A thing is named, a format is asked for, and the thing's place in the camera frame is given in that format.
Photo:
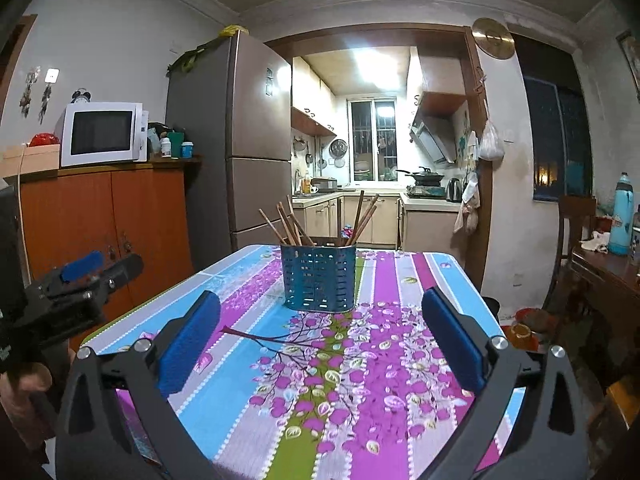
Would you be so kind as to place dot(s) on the dark wooden side table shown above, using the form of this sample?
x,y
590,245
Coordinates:
x,y
607,288

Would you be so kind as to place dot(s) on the dark wooden chair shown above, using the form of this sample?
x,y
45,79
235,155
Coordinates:
x,y
576,216

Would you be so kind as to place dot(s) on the beige cardboard box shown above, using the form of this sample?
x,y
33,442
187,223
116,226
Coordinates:
x,y
24,159

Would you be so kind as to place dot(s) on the person's left hand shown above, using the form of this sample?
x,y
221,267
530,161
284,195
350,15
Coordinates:
x,y
16,400

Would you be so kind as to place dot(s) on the steel electric kettle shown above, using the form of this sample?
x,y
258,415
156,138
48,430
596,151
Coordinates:
x,y
454,190

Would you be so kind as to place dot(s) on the orange wooden cabinet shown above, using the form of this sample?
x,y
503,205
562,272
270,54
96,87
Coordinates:
x,y
116,210

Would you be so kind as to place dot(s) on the chopstick in holder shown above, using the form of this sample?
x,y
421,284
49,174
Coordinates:
x,y
275,231
367,235

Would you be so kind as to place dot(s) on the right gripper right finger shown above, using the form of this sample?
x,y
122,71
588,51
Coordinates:
x,y
548,438

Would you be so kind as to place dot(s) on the round brass wall plate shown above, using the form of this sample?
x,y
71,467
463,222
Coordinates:
x,y
493,38

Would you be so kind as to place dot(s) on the green box on cabinet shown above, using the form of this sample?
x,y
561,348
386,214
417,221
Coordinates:
x,y
176,139

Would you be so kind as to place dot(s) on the hanging cloth towels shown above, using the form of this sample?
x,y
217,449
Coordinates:
x,y
467,217

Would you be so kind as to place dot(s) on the light blue thermos bottle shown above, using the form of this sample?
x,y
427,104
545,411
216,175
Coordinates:
x,y
622,217

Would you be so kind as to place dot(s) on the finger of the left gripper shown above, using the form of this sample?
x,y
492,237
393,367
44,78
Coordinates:
x,y
119,274
84,266

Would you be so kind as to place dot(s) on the blue perforated utensil holder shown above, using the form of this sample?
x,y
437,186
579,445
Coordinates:
x,y
319,279

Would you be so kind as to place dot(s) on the kitchen barred window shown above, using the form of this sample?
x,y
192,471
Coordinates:
x,y
374,140

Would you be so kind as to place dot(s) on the white microwave oven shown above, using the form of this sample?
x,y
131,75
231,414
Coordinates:
x,y
102,133

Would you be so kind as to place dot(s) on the chopstick in holder far right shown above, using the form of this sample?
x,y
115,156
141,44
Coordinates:
x,y
367,235

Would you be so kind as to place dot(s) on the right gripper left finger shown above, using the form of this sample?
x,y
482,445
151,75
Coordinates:
x,y
92,437

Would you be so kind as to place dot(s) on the brown steel refrigerator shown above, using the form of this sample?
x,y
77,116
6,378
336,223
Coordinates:
x,y
234,105

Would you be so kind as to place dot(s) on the dark curtained window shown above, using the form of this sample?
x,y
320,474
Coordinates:
x,y
558,115

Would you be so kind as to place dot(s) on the brown clay pot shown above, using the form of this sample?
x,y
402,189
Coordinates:
x,y
537,320

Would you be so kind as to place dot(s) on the chopstick in holder far left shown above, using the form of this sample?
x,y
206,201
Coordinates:
x,y
275,231

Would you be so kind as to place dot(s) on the white hanging plastic bag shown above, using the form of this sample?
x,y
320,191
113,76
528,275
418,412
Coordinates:
x,y
491,145

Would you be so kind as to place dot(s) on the wooden chopstick one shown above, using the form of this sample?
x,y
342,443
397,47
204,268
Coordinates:
x,y
357,218
363,222

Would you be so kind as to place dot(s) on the steel range hood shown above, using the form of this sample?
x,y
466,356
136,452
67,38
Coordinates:
x,y
435,136

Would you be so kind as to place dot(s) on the white medicine bottle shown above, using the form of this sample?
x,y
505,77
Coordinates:
x,y
165,147

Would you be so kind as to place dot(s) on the black wok on stove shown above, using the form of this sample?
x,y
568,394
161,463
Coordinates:
x,y
425,177

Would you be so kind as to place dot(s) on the floral striped tablecloth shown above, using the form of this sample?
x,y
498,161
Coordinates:
x,y
279,394

